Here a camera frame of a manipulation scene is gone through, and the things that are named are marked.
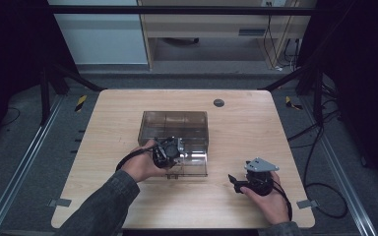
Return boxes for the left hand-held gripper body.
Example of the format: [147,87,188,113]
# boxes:
[152,136,187,170]

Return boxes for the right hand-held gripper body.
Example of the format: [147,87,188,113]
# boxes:
[243,156,281,198]

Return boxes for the smoky clear drawer box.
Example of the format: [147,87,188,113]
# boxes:
[137,110,210,180]

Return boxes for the person's left hand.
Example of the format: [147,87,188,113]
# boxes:
[121,139,160,184]

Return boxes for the person's right hand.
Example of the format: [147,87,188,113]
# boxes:
[240,172,291,226]

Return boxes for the grey tape strip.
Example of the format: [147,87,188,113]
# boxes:
[47,198,73,208]
[295,199,320,210]

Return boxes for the light wooden desk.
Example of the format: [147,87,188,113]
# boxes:
[136,0,318,71]

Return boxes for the white cabinet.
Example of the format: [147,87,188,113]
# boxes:
[46,0,150,66]

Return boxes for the black curtain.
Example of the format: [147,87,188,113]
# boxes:
[0,0,79,155]
[295,0,378,201]

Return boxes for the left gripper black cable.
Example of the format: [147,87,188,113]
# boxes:
[115,146,156,173]

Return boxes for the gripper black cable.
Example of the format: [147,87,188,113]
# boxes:
[271,181,294,221]
[115,146,156,173]

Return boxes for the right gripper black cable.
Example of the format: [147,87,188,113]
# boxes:
[271,181,294,221]

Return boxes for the black looped floor cable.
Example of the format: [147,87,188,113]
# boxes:
[287,107,349,220]

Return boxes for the yellow-handled tool right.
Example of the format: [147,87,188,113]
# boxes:
[284,95,304,111]

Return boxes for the yellow-handled tool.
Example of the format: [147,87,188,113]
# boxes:
[284,95,304,111]
[74,94,89,113]

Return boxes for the aluminium floor rail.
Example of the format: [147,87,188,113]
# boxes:
[0,94,65,236]
[299,96,378,236]

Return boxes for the black metal frame strut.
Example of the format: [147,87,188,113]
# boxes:
[258,64,327,123]
[39,63,104,126]

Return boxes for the yellow-handled tool left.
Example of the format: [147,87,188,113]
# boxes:
[74,94,89,113]

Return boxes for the hanging black desk cables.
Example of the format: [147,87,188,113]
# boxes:
[263,2,302,72]

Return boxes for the black horizontal frame bar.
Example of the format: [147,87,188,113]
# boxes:
[47,4,319,17]

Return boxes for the thin black floor cable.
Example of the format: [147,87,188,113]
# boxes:
[0,106,22,128]

